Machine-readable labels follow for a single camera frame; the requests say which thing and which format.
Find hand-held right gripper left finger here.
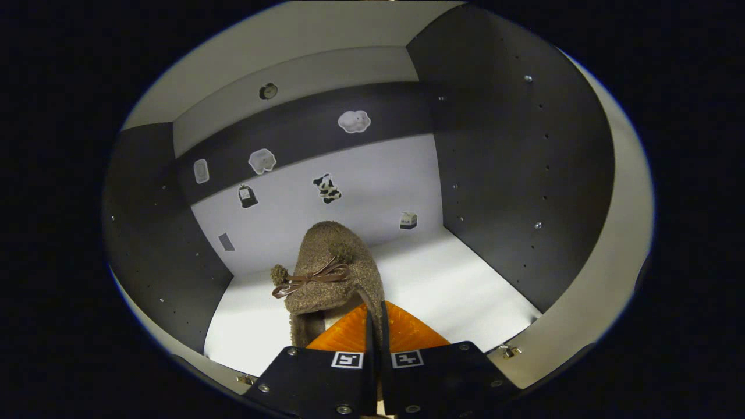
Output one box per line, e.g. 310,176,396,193
243,303,376,417

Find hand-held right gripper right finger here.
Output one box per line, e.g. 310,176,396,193
378,301,522,417

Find brown fluffy shoe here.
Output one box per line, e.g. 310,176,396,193
271,220,386,350

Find white shoe cabinet door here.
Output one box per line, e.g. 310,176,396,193
111,268,248,390
488,52,655,389

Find white shoe cabinet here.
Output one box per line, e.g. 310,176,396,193
104,3,618,379

